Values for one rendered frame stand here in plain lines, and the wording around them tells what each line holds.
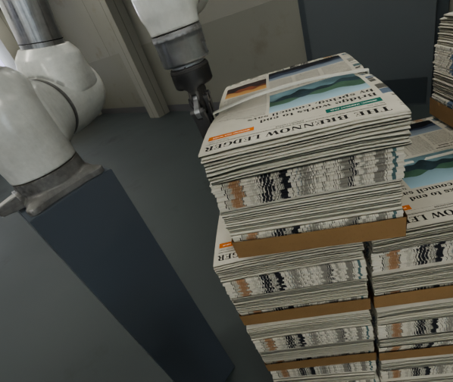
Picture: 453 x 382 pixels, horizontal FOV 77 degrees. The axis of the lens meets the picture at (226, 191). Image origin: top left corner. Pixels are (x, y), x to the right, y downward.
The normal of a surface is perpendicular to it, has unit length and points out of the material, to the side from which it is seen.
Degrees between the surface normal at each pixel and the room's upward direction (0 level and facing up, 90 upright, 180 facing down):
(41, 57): 61
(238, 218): 90
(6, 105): 78
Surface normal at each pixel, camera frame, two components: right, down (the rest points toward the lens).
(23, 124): 0.71, 0.11
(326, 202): -0.11, 0.58
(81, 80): 0.96, -0.06
